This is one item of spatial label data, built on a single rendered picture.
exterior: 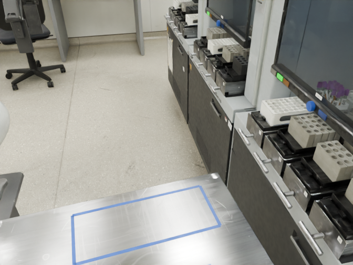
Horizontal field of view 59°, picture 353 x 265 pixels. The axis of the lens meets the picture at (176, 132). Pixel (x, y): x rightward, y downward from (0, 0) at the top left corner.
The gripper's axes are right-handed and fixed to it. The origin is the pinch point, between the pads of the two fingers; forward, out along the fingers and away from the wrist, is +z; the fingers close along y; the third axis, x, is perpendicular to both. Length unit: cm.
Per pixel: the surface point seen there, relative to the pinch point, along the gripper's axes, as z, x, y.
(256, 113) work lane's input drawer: 38, 68, -14
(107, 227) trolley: 38.0, 11.9, 27.6
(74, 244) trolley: 38.0, 4.5, 30.8
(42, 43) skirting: 116, -77, -360
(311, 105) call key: 21, 71, 11
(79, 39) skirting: 113, -28, -360
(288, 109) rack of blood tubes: 34, 77, -7
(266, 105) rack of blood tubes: 34, 70, -11
